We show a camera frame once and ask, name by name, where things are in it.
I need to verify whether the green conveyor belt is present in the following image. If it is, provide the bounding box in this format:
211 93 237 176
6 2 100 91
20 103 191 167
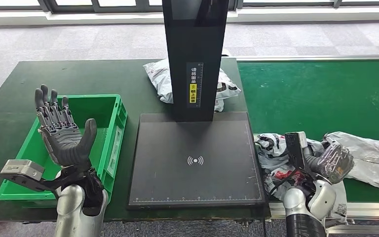
236 59 379 203

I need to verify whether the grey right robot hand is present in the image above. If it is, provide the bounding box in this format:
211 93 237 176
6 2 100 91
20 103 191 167
302 135 355 185

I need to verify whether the thin aluminium conveyor rail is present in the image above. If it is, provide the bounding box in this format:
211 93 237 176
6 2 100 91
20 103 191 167
234 55 379 62

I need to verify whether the black inbound scanning machine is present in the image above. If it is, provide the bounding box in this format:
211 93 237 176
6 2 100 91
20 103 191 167
126 0 268 210

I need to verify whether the dark window frame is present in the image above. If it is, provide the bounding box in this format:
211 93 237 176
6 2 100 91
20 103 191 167
0 0 379 14

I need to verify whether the green plastic crate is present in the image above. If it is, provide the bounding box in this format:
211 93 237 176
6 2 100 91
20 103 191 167
0 94 128 208

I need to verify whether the grey parcel with red cartoon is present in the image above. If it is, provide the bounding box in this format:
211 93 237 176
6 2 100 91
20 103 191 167
254 132 349 223

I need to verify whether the wide aluminium conveyor rail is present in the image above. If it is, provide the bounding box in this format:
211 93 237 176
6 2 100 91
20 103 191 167
267 201 379 220

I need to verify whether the white grey plastic parcel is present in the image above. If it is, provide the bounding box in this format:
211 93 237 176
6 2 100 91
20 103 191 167
143 59 242 113

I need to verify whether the plain grey parcel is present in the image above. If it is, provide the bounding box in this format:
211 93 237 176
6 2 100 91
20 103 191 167
323 131 379 191

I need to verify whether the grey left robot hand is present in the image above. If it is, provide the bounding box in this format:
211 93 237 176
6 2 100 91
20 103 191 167
34 84 98 167

